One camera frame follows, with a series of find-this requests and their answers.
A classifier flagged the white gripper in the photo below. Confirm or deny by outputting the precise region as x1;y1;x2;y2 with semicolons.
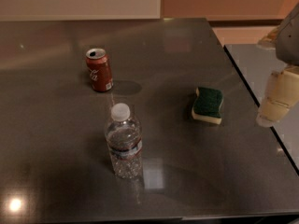
256;3;299;127

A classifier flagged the clear plastic water bottle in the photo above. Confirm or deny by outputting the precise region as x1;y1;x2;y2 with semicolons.
105;103;142;178

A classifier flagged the adjacent grey table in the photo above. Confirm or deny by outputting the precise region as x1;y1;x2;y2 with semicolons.
223;44;299;172

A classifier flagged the green and yellow sponge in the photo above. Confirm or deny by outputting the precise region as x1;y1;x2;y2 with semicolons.
192;87;223;125

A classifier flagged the red coca-cola can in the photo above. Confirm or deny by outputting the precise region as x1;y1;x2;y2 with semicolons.
86;48;113;92

